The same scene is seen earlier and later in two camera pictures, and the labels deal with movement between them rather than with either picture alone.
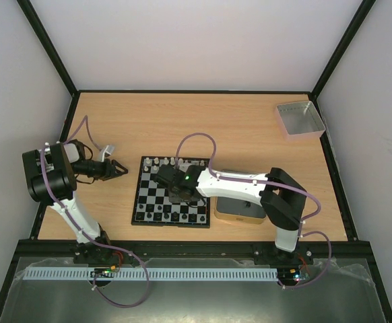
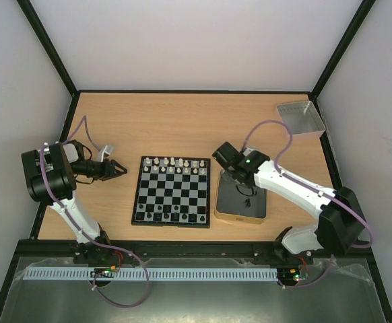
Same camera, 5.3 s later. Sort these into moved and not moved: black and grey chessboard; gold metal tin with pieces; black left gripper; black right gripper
Moved: black right gripper
Not moved: gold metal tin with pieces; black and grey chessboard; black left gripper
